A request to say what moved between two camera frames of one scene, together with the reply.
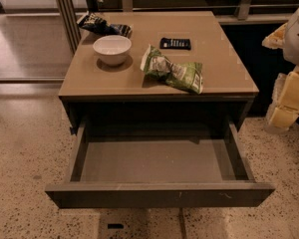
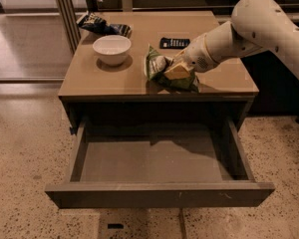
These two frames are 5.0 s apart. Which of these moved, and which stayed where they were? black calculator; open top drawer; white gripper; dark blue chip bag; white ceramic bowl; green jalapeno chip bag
Moved: white gripper; green jalapeno chip bag
Stayed: white ceramic bowl; black calculator; dark blue chip bag; open top drawer
